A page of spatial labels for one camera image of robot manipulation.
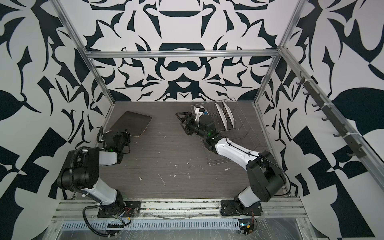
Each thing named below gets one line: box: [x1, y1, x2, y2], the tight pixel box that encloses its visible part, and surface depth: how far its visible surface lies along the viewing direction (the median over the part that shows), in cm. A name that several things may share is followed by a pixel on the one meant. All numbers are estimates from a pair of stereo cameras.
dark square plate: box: [109, 111, 153, 137], surface depth 97 cm
